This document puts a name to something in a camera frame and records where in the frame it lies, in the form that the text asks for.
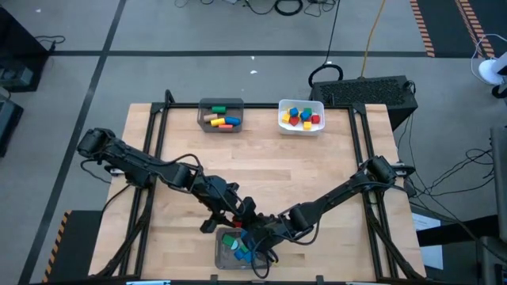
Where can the blue cylinder block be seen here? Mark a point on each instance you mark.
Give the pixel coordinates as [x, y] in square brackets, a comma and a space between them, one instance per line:
[233, 121]

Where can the small red cube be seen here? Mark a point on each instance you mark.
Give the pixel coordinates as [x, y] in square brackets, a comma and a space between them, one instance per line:
[315, 118]
[294, 121]

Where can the small green cube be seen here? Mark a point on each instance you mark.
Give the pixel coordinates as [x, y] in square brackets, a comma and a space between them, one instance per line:
[308, 110]

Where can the white plastic bin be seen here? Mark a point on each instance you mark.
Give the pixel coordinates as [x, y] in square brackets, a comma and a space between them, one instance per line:
[301, 131]

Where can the medium light blue block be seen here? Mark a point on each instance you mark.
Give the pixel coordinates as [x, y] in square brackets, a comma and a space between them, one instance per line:
[235, 245]

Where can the grey box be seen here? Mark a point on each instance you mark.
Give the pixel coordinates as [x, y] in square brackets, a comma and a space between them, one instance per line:
[16, 77]

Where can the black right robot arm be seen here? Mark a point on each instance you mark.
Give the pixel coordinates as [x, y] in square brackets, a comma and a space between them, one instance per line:
[336, 194]

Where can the white round stand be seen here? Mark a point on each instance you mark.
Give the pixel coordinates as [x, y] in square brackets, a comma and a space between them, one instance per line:
[489, 71]

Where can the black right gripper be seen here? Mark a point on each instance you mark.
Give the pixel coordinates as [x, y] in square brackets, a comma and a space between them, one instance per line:
[271, 233]

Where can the black mat orange striped edges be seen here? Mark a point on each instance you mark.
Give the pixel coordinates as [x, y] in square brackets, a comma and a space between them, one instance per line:
[443, 23]

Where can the medium green block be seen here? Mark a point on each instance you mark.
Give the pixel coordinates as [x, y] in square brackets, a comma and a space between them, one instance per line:
[245, 249]
[228, 240]

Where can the medium red block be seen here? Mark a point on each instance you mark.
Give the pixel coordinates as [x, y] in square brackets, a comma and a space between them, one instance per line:
[237, 224]

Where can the green cylinder block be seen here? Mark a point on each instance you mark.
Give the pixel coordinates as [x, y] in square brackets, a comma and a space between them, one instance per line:
[218, 109]

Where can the white paper sheet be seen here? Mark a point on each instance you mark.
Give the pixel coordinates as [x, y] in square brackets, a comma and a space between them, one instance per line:
[433, 257]

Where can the black cabinet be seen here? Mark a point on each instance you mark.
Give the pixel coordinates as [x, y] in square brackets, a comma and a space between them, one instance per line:
[20, 43]

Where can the grey panel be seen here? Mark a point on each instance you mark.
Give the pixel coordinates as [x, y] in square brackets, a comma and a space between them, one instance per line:
[500, 178]

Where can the yellow cylinder block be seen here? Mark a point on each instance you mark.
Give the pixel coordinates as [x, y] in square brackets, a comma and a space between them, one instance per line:
[218, 122]

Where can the black table clamp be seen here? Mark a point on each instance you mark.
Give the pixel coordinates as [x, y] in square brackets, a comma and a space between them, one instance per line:
[319, 278]
[214, 278]

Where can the black metal table frame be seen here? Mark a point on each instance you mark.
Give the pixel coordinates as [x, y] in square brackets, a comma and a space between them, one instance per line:
[257, 105]

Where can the grey equipment base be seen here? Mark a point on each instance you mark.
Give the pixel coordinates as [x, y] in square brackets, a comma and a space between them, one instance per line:
[493, 265]

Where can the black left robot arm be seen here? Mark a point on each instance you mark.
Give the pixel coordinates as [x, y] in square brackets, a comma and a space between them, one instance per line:
[134, 162]

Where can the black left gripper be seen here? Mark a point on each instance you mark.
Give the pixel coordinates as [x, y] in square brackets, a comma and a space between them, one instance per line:
[223, 198]

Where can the black wheel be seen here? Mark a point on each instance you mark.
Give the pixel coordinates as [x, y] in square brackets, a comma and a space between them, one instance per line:
[501, 92]

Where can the small yellow cube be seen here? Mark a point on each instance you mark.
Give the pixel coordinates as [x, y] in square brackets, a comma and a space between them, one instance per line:
[286, 118]
[307, 125]

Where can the black mat yellow striped edge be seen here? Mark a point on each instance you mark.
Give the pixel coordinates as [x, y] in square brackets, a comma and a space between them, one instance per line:
[79, 249]

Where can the white blue label strip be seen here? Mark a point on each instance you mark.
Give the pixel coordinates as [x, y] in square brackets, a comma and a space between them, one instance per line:
[148, 283]

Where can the black floor beam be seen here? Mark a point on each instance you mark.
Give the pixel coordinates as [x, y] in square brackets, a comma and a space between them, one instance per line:
[455, 231]

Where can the dark grey plastic tray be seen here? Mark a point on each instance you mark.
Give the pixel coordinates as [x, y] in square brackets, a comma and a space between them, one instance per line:
[204, 127]

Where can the small blue cube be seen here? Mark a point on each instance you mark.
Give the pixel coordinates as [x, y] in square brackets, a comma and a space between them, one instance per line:
[294, 112]
[305, 116]

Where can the black box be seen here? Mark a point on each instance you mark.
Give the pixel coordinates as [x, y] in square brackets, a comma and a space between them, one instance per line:
[10, 126]

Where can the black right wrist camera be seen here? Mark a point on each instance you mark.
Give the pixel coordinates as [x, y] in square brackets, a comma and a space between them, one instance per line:
[249, 204]

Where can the natural wood cylinder block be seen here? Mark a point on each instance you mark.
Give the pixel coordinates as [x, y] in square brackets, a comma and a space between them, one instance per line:
[210, 117]

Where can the black keyboard case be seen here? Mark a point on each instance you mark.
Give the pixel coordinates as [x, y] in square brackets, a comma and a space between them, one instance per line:
[364, 91]

